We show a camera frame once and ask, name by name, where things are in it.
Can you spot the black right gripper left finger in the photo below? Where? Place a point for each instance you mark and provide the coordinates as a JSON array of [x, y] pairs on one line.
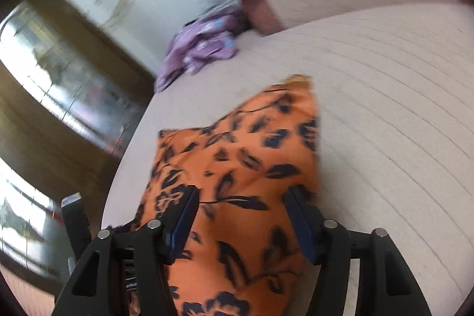
[[116, 261]]

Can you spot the orange black floral garment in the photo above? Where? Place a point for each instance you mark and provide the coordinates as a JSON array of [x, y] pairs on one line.
[[242, 256]]

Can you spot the brown door with stained glass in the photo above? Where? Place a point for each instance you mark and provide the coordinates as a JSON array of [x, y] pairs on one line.
[[71, 100]]

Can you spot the pink quilted mattress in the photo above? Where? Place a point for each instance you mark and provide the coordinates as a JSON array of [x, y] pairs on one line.
[[395, 90]]

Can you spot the purple floral garment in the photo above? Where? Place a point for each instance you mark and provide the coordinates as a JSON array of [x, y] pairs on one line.
[[201, 42]]

